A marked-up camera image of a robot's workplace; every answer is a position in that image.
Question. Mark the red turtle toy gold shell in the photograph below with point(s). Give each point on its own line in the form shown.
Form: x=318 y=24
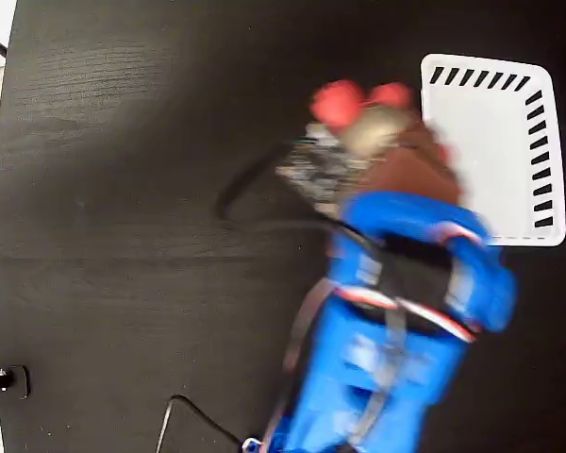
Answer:
x=372 y=129

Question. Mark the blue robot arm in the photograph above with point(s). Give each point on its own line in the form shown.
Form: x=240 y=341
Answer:
x=339 y=349

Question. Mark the white plastic basket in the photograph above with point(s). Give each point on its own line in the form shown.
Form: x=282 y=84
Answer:
x=490 y=156

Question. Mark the black table clamp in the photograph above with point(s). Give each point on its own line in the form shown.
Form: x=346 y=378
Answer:
x=7 y=380

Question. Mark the small camera circuit board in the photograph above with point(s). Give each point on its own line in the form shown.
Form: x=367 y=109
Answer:
x=316 y=174

